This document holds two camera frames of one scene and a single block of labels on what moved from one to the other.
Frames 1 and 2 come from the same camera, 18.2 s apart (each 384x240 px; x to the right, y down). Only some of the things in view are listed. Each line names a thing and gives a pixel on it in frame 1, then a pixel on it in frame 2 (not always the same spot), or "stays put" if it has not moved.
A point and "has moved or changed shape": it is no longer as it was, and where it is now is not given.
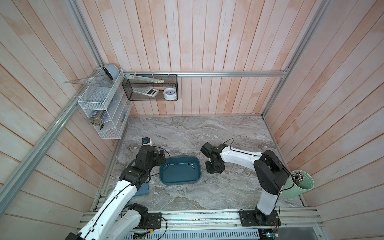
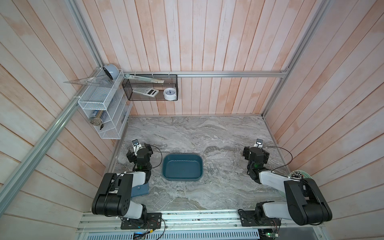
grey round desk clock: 112,70 stays put
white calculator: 151,92 stays put
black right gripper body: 211,167 to 247,150
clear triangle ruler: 103,80 stays put
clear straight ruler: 150,80 stays put
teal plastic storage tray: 179,170 has moved or changed shape
